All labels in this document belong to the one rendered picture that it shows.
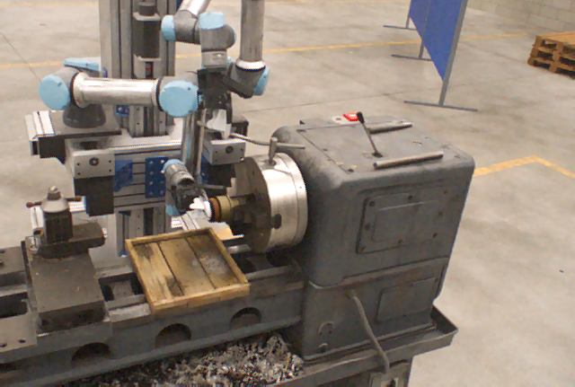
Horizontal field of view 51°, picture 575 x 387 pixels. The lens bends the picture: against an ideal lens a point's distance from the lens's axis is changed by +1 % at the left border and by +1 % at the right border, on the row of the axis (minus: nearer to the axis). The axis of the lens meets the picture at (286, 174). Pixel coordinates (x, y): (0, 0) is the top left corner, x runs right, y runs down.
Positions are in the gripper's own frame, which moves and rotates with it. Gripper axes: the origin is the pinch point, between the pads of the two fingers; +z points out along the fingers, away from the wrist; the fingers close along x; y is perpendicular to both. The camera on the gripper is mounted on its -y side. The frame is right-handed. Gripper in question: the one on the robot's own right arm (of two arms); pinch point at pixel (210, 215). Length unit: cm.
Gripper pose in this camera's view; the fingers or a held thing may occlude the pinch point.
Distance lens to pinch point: 184.0
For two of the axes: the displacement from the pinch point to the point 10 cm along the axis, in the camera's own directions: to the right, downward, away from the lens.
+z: 4.2, 4.4, -8.0
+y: -9.0, 1.0, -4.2
